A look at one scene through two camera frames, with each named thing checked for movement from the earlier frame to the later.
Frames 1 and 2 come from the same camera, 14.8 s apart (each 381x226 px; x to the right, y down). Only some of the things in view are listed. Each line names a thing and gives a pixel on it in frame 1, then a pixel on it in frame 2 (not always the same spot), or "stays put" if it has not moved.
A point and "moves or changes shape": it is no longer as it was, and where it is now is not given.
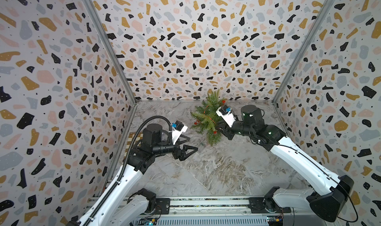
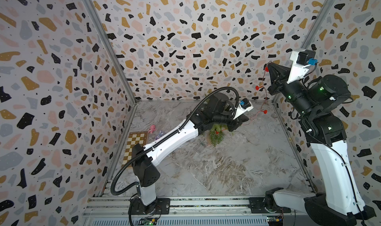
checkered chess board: (139, 137) stays put
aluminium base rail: (215, 211) stays put
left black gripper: (182, 155) -> (237, 123)
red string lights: (198, 122) moves or changes shape
